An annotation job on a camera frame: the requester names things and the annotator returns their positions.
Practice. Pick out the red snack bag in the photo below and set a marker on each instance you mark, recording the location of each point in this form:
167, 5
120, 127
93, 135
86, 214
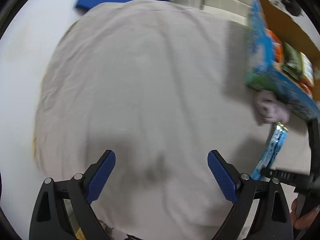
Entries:
306, 87

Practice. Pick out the orange snack bag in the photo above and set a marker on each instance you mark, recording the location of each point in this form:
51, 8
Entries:
277, 48

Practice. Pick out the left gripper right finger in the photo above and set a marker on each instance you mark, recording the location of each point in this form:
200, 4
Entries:
272, 218

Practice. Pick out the lilac knotted cloth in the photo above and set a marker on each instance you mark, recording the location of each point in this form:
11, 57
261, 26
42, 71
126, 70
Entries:
268, 109

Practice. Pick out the person right hand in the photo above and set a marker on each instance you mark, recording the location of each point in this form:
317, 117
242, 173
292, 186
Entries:
305, 221

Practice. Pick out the green snack bag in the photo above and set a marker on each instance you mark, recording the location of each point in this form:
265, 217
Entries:
292, 65

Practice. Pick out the grey table cloth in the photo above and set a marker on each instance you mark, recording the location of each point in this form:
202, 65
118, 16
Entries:
161, 85

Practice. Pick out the blue long snack pack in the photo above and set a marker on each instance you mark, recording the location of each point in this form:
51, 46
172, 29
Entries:
274, 144

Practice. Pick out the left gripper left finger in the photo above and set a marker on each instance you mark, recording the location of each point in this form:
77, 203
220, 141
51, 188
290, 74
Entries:
50, 218

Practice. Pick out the cardboard box blue print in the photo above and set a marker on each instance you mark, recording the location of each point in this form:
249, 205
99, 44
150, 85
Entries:
263, 71

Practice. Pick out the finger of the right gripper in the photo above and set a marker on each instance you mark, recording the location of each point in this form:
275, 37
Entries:
286, 177

